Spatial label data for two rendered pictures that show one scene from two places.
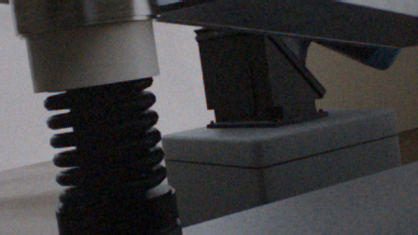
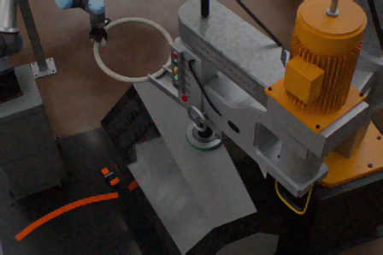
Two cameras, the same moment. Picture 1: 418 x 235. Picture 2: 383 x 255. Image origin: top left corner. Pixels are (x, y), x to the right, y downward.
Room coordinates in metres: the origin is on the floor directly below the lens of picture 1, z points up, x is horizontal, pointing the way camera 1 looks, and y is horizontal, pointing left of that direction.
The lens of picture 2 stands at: (0.26, 1.99, 3.30)
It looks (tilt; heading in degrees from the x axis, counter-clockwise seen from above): 50 degrees down; 277
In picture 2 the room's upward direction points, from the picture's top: 2 degrees counter-clockwise
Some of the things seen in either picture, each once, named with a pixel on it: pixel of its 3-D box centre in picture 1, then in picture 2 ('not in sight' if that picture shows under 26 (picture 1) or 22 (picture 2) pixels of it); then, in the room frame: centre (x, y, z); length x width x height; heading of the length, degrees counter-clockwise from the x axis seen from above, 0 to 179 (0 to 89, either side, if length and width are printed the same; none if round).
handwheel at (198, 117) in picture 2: not in sight; (202, 115); (0.40, 0.21, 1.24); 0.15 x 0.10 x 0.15; 134
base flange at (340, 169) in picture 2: not in sight; (341, 142); (-0.39, -0.05, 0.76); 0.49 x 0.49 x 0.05; 25
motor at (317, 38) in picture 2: not in sight; (320, 59); (-0.05, 0.52, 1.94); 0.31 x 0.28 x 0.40; 44
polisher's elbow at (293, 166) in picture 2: not in sight; (302, 151); (-0.06, 0.51, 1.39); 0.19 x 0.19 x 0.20
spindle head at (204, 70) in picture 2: not in sight; (215, 82); (0.35, 0.09, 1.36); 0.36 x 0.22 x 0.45; 134
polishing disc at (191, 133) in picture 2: not in sight; (205, 133); (0.40, 0.04, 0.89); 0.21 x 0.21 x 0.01
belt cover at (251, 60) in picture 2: not in sight; (257, 68); (0.16, 0.29, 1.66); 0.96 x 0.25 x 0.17; 134
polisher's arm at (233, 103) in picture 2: not in sight; (256, 122); (0.14, 0.33, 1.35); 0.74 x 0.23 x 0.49; 134
